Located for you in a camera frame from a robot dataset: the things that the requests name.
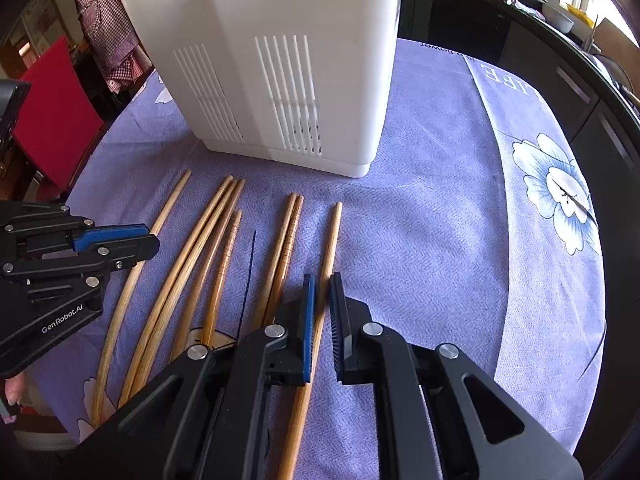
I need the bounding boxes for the white bowl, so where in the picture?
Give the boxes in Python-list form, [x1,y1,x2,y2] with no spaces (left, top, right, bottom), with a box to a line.
[542,4,576,31]

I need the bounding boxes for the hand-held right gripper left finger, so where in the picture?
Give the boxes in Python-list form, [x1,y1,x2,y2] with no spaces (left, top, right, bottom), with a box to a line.
[65,274,318,480]

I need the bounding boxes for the slender wooden chopstick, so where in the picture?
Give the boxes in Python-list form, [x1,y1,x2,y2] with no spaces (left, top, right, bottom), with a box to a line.
[276,202,344,480]

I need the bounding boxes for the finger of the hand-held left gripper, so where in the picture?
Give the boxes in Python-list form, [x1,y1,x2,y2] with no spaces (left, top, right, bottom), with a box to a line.
[0,234,161,302]
[0,201,152,263]

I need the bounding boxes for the crumpled counter cloth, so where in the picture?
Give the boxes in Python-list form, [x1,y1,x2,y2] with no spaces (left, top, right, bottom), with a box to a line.
[487,0,546,18]

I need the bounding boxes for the lower kitchen cabinets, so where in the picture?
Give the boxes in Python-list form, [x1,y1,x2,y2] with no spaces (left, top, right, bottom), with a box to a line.
[398,0,640,281]

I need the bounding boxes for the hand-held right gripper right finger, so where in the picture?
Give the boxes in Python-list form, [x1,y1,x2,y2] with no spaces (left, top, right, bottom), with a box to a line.
[327,272,586,480]

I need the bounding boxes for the purple floral tablecloth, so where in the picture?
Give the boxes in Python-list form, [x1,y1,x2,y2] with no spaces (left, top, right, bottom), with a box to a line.
[27,37,608,480]

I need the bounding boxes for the dark thread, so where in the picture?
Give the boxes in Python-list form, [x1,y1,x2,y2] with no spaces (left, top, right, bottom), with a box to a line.
[237,231,257,333]

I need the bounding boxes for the red chair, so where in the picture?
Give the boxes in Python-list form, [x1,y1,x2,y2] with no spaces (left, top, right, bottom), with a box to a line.
[12,35,106,188]

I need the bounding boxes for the checked hanging apron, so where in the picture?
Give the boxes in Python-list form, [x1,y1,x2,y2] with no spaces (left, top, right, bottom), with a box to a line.
[72,0,151,93]

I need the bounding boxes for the person's left hand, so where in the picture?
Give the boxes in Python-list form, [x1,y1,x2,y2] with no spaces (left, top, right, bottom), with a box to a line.
[4,374,27,407]

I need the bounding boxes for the wooden cutting board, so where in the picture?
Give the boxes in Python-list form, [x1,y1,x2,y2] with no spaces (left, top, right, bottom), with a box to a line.
[592,17,640,61]

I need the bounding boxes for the white plastic utensil holder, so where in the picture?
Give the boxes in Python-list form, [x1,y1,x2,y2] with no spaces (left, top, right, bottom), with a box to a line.
[111,0,403,179]

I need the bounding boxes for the dark kitchen countertop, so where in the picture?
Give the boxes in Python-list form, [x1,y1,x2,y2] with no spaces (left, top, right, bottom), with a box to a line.
[402,0,640,126]

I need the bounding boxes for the yellow basket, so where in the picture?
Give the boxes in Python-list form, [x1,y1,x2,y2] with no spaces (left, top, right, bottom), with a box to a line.
[565,2,596,26]

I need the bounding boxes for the row of wooden chopsticks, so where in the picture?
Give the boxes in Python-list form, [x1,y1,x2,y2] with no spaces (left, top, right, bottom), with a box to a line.
[91,169,305,428]

